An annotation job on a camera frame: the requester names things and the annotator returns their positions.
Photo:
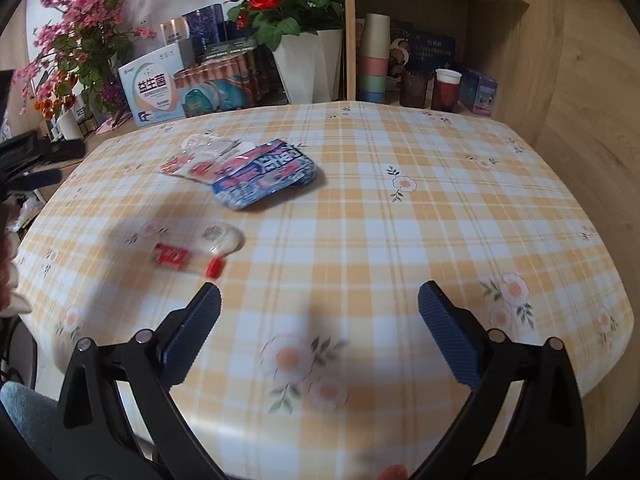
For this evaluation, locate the person's leg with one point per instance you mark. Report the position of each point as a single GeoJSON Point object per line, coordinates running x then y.
{"type": "Point", "coordinates": [25, 420]}

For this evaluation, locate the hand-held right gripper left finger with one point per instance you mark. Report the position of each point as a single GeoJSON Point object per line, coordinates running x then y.
{"type": "Point", "coordinates": [192, 340]}

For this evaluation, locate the shrink-wrapped can pack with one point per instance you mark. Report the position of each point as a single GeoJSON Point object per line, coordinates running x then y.
{"type": "Point", "coordinates": [220, 85]}

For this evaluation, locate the stack of pastel cups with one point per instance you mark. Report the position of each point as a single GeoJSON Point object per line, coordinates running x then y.
{"type": "Point", "coordinates": [374, 60]}

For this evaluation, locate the small purple blue box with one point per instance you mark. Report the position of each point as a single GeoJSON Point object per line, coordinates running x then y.
{"type": "Point", "coordinates": [479, 92]}

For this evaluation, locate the dark red cup white liner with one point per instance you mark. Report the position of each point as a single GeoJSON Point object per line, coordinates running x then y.
{"type": "Point", "coordinates": [446, 92]}

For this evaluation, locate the person's left hand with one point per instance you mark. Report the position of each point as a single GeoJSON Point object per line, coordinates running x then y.
{"type": "Point", "coordinates": [7, 265]}

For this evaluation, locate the purple flower bunch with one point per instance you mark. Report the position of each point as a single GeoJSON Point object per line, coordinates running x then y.
{"type": "Point", "coordinates": [114, 97]}

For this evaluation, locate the dark blue picture box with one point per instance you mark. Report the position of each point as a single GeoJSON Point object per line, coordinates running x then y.
{"type": "Point", "coordinates": [430, 50]}

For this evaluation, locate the clear plastic blister pack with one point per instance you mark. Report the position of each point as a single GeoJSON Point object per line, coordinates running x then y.
{"type": "Point", "coordinates": [222, 240]}

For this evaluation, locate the white and blue box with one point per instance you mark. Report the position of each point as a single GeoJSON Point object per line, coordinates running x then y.
{"type": "Point", "coordinates": [152, 87]}

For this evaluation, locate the white ribbed vase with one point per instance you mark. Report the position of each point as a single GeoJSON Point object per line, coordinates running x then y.
{"type": "Point", "coordinates": [69, 125]}

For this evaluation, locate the clear wrapper with red print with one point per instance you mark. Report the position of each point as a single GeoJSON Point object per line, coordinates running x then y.
{"type": "Point", "coordinates": [197, 157]}

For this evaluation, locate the row of small bottles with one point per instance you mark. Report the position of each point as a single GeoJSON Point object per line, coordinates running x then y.
{"type": "Point", "coordinates": [86, 119]}

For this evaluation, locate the dark blue patterned box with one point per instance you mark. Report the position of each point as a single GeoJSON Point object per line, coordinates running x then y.
{"type": "Point", "coordinates": [205, 25]}

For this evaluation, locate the blue pink snack packet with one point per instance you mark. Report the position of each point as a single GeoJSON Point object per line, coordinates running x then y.
{"type": "Point", "coordinates": [265, 175]}

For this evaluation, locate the pink blossom arrangement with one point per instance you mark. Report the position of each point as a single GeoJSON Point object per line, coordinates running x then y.
{"type": "Point", "coordinates": [85, 15]}

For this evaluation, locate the orange flower bunch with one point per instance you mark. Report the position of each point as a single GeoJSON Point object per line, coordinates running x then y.
{"type": "Point", "coordinates": [52, 95]}

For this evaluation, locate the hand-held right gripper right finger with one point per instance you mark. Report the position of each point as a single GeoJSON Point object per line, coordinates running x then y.
{"type": "Point", "coordinates": [447, 340]}

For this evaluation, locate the black box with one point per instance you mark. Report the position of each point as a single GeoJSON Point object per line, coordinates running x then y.
{"type": "Point", "coordinates": [232, 47]}

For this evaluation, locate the small red packet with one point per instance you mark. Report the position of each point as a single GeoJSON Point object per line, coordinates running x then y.
{"type": "Point", "coordinates": [172, 255]}

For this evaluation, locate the pink cloth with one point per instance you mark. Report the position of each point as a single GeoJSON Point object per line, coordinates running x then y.
{"type": "Point", "coordinates": [111, 125]}

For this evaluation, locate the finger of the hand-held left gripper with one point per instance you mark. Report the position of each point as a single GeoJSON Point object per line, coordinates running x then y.
{"type": "Point", "coordinates": [42, 180]}
{"type": "Point", "coordinates": [55, 149]}

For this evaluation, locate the white angular vase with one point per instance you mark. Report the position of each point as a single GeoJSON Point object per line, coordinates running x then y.
{"type": "Point", "coordinates": [310, 70]}

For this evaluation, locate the brown tumbler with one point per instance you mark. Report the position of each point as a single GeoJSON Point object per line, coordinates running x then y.
{"type": "Point", "coordinates": [415, 91]}

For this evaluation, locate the wooden shelf unit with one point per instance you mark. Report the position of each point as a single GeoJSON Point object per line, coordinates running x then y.
{"type": "Point", "coordinates": [525, 35]}

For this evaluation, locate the silver white box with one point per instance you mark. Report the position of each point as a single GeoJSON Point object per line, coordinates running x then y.
{"type": "Point", "coordinates": [175, 35]}

